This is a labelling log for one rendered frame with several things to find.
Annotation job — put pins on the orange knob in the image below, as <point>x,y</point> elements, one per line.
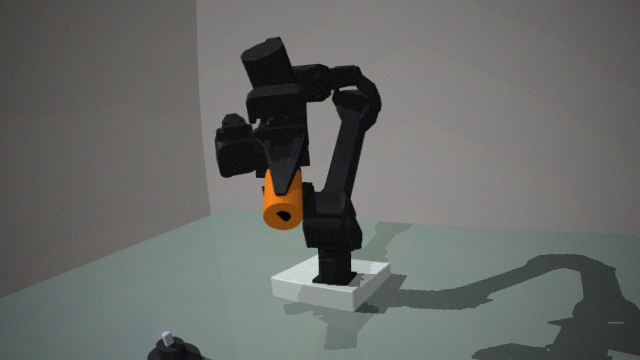
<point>283,212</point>

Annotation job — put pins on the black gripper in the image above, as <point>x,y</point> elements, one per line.
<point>283,141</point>

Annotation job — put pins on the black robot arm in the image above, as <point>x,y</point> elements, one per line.
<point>334,230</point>

